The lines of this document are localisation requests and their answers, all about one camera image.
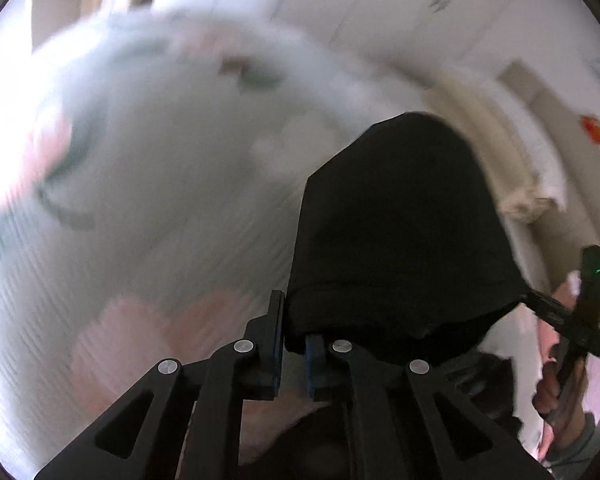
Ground black garment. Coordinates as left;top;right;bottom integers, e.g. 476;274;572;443
240;112;529;480

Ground white floral printed blanket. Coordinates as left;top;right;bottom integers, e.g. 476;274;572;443
0;9;431;478

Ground person's right hand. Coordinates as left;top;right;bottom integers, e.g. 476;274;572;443
531;282;589;422

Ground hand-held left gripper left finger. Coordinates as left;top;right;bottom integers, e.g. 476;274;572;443
34;290;286;480

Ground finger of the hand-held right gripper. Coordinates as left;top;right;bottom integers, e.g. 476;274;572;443
523;291;556;320

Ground white wardrobe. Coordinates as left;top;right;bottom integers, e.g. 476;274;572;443
260;0;581;81

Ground person's right forearm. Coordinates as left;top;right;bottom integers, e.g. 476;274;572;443
542;410;600;467

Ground orange wall decoration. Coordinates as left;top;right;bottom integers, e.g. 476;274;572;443
579;114;600;145

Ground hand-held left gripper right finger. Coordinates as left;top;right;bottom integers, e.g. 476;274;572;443
304;332;556;480

